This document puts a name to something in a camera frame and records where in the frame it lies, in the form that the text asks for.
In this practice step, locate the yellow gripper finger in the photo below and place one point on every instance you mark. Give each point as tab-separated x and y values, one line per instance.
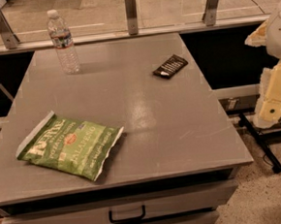
268	108

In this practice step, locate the clear plastic water bottle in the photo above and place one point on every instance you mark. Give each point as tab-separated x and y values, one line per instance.
62	40

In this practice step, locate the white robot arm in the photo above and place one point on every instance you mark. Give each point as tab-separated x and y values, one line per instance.
268	34

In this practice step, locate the black metal stand leg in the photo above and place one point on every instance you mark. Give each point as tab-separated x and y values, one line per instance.
276	165

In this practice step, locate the upper grey drawer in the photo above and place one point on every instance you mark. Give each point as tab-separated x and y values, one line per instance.
164	203

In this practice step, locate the green jalapeno chips bag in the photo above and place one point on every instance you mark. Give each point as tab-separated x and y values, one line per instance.
71	146

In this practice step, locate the right metal rail bracket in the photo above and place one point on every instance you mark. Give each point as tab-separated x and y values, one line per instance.
209	15

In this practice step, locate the metal rail bracket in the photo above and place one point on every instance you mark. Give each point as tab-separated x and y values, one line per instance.
209	15
131	16
9	38

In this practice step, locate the middle metal rail bracket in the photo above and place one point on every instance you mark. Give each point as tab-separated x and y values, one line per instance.
131	16

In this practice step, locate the horizontal metal rail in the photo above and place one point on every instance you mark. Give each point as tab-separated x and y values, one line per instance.
143	32

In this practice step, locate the black drawer handle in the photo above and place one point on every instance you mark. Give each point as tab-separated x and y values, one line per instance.
127	215

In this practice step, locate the left metal rail bracket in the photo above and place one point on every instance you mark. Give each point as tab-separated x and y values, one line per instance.
9	38

